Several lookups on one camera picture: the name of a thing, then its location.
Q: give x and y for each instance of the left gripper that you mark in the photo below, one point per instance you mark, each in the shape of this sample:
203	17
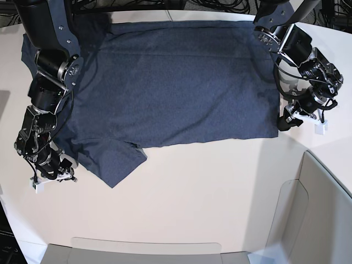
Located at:
306	104

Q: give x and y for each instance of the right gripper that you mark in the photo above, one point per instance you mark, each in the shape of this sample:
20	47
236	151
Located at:
50	165

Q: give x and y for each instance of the dark blue t-shirt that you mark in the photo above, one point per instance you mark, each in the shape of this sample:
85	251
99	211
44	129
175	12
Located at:
156	84

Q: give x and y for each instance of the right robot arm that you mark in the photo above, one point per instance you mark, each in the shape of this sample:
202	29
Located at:
49	27

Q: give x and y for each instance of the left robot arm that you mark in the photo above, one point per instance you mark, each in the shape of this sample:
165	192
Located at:
275	26

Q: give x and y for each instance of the grey panel at bottom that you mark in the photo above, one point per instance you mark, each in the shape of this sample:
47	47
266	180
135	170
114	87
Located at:
84	250

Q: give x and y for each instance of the grey panel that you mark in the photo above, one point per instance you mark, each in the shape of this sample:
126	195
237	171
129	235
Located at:
84	250
312	221

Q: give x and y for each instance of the grey panel at right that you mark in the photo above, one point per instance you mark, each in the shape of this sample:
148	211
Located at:
312	221

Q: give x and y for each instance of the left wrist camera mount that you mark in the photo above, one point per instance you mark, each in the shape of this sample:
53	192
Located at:
321	125

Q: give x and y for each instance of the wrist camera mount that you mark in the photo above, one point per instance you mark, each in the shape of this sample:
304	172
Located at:
321	125
37	182

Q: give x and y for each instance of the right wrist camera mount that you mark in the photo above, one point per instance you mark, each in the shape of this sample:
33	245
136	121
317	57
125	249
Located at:
37	182

